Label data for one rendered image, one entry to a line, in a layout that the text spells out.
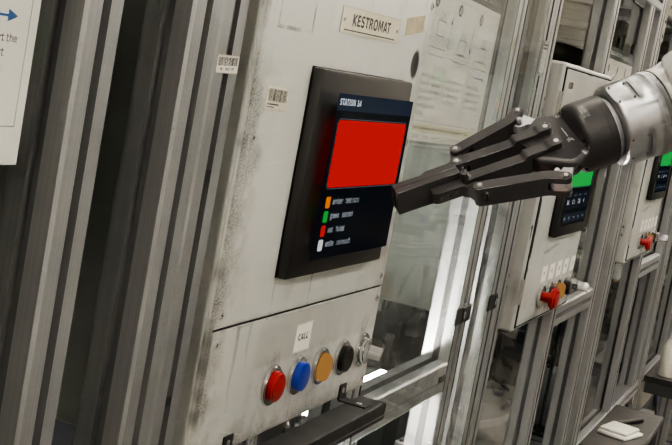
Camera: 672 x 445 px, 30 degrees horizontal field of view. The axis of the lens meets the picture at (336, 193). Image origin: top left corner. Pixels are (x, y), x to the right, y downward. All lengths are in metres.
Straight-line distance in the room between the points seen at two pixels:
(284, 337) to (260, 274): 0.11
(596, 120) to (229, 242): 0.43
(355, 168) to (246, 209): 0.19
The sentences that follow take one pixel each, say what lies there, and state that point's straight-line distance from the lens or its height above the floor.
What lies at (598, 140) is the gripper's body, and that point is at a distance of 1.30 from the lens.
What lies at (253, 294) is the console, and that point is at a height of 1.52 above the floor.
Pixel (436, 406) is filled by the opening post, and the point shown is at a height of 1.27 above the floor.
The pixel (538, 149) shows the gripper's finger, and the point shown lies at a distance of 1.30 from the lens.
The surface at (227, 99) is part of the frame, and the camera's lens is 1.04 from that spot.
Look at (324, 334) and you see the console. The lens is 1.33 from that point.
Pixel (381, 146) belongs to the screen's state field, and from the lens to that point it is 1.29.
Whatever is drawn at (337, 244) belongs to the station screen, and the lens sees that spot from 1.24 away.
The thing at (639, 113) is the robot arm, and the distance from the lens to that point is 1.31.
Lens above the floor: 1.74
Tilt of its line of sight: 6 degrees down
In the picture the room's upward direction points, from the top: 10 degrees clockwise
